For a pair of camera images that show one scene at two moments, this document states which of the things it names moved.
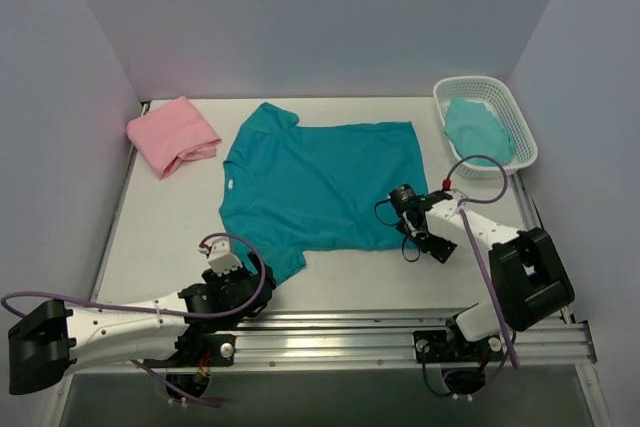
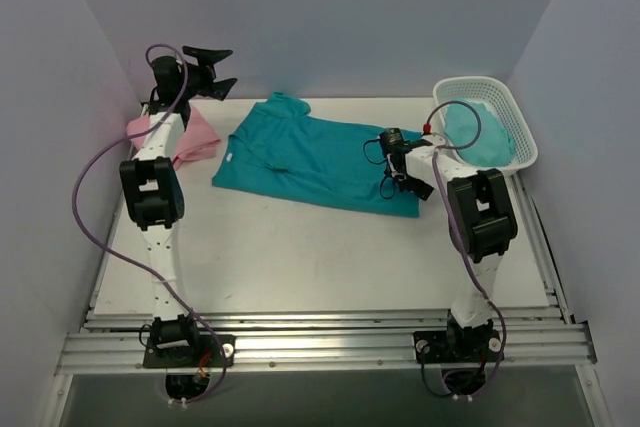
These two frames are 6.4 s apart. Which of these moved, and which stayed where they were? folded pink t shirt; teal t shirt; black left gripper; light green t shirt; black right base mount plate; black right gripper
Moved: black left gripper; black right gripper; teal t shirt
Stayed: folded pink t shirt; black right base mount plate; light green t shirt
